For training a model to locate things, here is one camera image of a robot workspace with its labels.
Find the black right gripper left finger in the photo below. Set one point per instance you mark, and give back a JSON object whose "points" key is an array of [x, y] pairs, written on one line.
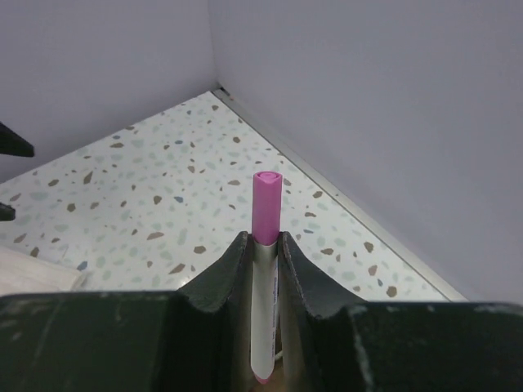
{"points": [[182, 340]]}

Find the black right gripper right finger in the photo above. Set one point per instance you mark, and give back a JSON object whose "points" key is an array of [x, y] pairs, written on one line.
{"points": [[335, 341]]}

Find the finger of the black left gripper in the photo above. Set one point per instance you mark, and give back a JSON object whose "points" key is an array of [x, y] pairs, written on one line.
{"points": [[13, 144], [7, 213]]}

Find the pink capped white marker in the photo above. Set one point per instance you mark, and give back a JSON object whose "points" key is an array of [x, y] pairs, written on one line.
{"points": [[267, 196]]}

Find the white folded towel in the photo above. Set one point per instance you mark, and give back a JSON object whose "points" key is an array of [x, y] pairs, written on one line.
{"points": [[22, 274]]}

